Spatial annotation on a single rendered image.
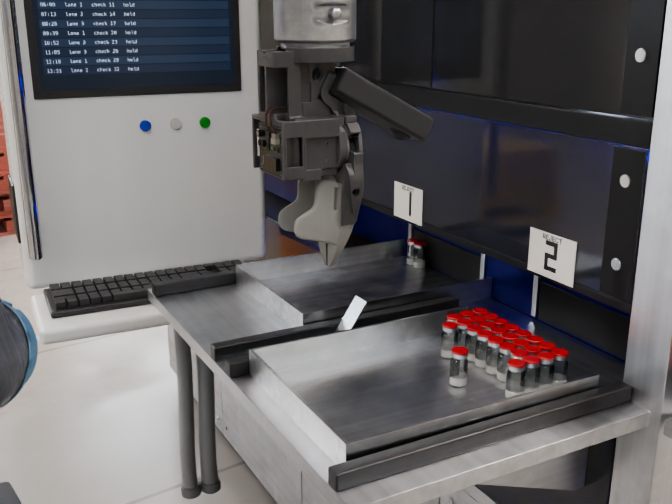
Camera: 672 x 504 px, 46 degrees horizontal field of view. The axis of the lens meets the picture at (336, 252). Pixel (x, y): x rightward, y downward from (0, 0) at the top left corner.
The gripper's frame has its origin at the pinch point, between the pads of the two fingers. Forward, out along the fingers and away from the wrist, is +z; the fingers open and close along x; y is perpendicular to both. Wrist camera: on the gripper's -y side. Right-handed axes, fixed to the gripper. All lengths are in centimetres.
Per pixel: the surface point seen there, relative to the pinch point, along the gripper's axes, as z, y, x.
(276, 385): 19.3, 1.9, -11.4
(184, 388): 62, -13, -99
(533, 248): 7.4, -35.5, -10.3
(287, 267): 20, -19, -54
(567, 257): 7.0, -35.5, -4.0
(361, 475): 20.5, 1.6, 8.2
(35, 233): 16, 18, -84
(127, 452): 110, -10, -158
